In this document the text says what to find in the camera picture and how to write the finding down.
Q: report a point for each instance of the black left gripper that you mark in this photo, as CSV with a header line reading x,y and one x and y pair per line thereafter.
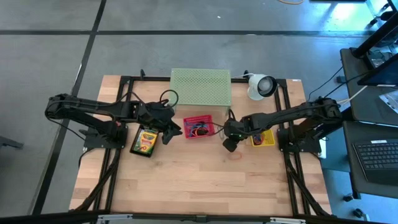
x,y
155,116

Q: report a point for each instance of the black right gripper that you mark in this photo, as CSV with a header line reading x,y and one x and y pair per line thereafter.
x,y
234,130

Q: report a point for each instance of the blue rubber band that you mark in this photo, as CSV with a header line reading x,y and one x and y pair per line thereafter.
x,y
190,127

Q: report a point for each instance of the orange rubber band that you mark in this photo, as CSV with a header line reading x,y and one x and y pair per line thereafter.
x,y
196,132
229,155

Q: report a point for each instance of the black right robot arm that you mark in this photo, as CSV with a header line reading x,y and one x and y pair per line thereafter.
x,y
295,113

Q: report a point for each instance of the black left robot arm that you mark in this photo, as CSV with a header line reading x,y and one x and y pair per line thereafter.
x,y
93,109

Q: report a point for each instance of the dark grey desk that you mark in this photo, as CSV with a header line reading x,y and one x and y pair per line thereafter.
x,y
349,161
354,81

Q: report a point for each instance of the red plastic basket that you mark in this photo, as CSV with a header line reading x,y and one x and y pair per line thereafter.
x,y
188,135

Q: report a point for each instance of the black silicone wristband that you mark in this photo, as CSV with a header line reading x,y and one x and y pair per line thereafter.
x,y
203,131

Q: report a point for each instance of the yellow plastic basket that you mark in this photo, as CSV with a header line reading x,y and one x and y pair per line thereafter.
x,y
270,138

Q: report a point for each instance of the crayon box on black tray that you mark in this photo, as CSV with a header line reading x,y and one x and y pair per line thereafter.
x,y
133,149

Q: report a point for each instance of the green perforated metal shelf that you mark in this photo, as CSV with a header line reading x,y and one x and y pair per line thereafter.
x,y
200,87

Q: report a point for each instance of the small black adapter box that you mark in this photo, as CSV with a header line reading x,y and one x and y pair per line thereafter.
x,y
340,79

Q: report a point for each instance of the black caster wheel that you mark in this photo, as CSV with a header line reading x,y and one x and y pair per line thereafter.
x,y
359,214
347,197

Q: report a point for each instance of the black keyboard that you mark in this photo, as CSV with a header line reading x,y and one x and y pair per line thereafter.
x,y
376,158

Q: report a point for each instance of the black power adapter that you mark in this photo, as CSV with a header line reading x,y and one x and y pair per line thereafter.
x,y
374,60

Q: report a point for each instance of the black monitor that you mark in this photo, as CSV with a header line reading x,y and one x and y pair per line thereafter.
x,y
382,74

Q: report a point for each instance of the white paper sheet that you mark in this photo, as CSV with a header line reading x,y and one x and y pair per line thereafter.
x,y
390,101

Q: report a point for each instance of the grey furniture foot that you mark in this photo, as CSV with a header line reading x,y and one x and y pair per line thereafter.
x,y
9,143

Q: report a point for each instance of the black metal pole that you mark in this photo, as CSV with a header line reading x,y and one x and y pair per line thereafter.
x,y
376,35

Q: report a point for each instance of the white security camera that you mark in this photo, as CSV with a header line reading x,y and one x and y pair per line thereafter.
x,y
256,90

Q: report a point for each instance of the black aluminium table frame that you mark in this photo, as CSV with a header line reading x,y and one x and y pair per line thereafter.
x,y
149,79

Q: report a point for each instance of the silver metal bracket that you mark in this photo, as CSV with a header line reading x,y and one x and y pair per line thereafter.
x,y
286,221
115,217

